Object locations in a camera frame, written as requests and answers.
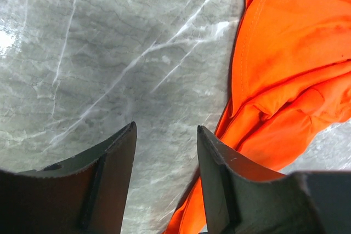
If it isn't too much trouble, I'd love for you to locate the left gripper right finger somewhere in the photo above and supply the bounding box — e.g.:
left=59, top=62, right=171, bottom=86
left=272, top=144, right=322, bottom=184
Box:
left=197, top=126, right=350, bottom=233

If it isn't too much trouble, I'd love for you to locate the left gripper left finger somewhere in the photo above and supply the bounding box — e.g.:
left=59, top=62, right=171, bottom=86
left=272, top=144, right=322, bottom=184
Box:
left=1, top=122, right=137, bottom=233

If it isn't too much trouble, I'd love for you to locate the orange t shirt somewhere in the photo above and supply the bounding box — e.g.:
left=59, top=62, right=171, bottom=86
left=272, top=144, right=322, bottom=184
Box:
left=165, top=0, right=350, bottom=233

